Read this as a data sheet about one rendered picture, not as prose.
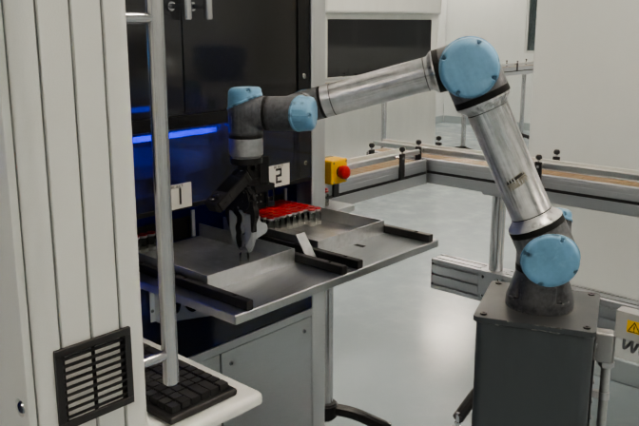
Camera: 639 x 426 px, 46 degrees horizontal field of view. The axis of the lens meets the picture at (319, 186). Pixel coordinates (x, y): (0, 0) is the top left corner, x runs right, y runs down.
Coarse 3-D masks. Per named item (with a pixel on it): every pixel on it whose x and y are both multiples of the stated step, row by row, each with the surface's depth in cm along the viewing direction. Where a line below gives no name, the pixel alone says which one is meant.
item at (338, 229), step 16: (224, 224) 203; (304, 224) 208; (320, 224) 208; (336, 224) 208; (352, 224) 207; (368, 224) 195; (288, 240) 188; (320, 240) 182; (336, 240) 186; (352, 240) 191
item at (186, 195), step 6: (174, 186) 179; (180, 186) 180; (186, 186) 182; (174, 192) 179; (186, 192) 182; (174, 198) 180; (186, 198) 182; (174, 204) 180; (180, 204) 181; (186, 204) 183
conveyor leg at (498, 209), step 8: (496, 200) 267; (496, 208) 268; (504, 208) 268; (496, 216) 268; (504, 216) 269; (496, 224) 269; (504, 224) 270; (496, 232) 270; (504, 232) 271; (496, 240) 270; (496, 248) 271; (496, 256) 271; (496, 264) 272
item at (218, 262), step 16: (192, 240) 194; (208, 240) 194; (224, 240) 191; (256, 240) 183; (144, 256) 170; (176, 256) 180; (192, 256) 180; (208, 256) 180; (224, 256) 180; (256, 256) 180; (272, 256) 170; (288, 256) 174; (176, 272) 163; (192, 272) 159; (208, 272) 169; (224, 272) 160; (240, 272) 163; (256, 272) 167
